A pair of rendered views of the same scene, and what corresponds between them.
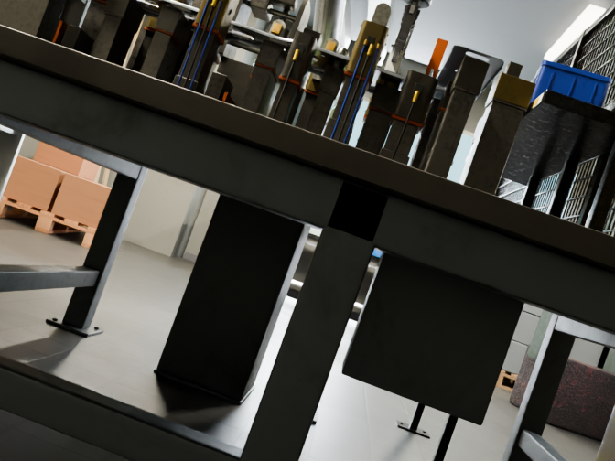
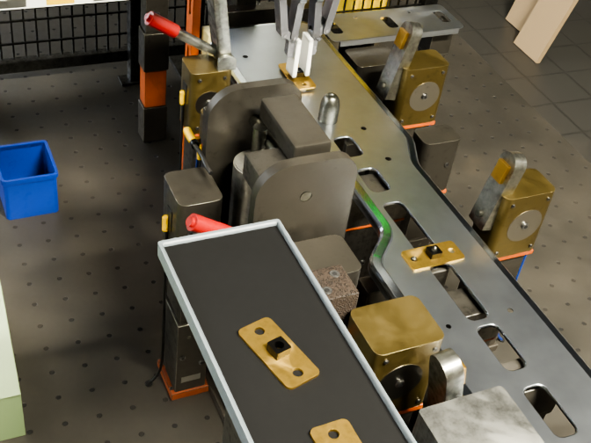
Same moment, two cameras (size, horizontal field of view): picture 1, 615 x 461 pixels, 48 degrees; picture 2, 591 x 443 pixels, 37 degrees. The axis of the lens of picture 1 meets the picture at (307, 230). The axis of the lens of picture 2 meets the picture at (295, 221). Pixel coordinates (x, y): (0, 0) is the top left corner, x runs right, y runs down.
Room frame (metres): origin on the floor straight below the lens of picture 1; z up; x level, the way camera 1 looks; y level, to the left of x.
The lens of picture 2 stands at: (2.38, 1.09, 1.79)
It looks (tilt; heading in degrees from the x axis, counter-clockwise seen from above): 40 degrees down; 238
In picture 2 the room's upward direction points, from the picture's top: 9 degrees clockwise
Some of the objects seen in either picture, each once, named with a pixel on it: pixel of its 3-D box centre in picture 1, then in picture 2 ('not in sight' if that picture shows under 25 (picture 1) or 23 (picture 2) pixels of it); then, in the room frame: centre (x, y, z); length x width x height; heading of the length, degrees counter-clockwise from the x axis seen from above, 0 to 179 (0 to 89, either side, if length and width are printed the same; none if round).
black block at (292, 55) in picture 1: (284, 98); (426, 201); (1.53, 0.15, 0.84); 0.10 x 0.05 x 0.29; 177
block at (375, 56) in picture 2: (400, 139); (366, 118); (1.49, -0.12, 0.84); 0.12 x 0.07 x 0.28; 177
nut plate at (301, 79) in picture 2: not in sight; (296, 73); (1.70, -0.06, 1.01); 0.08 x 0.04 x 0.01; 87
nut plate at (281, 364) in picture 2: not in sight; (278, 349); (2.08, 0.61, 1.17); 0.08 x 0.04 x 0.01; 101
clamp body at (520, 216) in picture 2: (199, 55); (498, 269); (1.53, 0.36, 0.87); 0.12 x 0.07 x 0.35; 177
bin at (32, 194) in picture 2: not in sight; (25, 179); (2.13, -0.25, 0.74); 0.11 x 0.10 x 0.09; 87
